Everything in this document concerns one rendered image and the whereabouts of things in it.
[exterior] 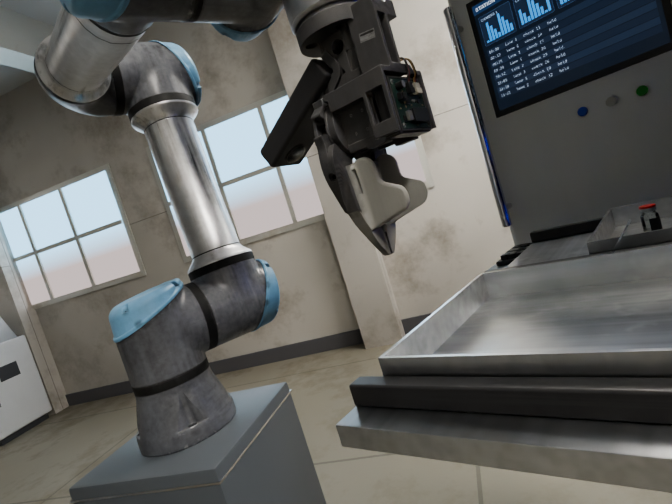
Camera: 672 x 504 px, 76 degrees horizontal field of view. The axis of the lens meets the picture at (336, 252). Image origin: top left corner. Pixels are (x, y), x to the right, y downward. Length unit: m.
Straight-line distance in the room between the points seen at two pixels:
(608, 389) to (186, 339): 0.56
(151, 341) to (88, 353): 4.37
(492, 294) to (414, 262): 2.79
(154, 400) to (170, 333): 0.10
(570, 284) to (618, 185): 0.69
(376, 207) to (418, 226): 2.96
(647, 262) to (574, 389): 0.28
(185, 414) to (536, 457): 0.52
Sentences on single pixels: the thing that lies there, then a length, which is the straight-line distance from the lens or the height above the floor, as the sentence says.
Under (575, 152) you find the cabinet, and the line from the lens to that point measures 1.26.
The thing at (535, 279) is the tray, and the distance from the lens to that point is 0.58.
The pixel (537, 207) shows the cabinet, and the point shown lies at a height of 0.91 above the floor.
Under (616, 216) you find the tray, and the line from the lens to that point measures 0.90.
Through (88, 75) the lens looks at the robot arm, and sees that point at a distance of 0.67.
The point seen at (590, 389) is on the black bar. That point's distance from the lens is 0.31.
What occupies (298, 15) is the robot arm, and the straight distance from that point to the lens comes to 0.41.
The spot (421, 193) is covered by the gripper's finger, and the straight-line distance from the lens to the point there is 0.41.
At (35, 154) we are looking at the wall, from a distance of 5.06.
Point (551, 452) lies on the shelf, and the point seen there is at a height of 0.88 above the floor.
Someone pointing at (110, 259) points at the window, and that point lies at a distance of 4.54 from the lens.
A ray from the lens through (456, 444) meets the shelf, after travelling 0.33.
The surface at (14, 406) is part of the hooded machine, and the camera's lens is 5.07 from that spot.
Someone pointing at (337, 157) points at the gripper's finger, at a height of 1.09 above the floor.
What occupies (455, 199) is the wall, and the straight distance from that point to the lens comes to 3.32.
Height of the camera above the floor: 1.04
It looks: 4 degrees down
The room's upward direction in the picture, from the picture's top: 17 degrees counter-clockwise
